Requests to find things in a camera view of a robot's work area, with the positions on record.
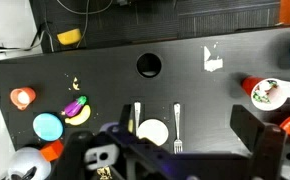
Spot green white cup contents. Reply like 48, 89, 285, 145
252, 81, 279, 104

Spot white egg toy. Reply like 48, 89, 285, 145
17, 91, 31, 105

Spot silver toy fork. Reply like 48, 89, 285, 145
173, 102, 184, 155

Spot yellow rounded object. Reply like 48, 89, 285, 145
56, 28, 83, 46

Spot red plastic cup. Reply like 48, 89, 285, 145
240, 76, 287, 112

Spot yellow banana toy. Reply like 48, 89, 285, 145
64, 104, 92, 127

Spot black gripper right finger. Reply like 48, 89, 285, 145
229, 104, 287, 180

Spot blue toy plate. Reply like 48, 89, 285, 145
32, 112, 65, 142

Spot black cable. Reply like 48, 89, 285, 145
0, 22, 54, 53

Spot cream round toy plate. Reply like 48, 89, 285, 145
136, 118, 170, 147

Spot purple eggplant toy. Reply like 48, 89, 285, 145
61, 95, 88, 118

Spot grey toy teapot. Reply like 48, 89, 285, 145
6, 146, 52, 180

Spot silver toy knife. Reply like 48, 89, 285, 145
133, 101, 142, 136

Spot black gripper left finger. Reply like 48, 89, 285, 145
119, 103, 133, 135

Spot white cable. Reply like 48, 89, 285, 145
55, 0, 115, 49

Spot red cube block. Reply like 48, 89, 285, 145
39, 139, 65, 163

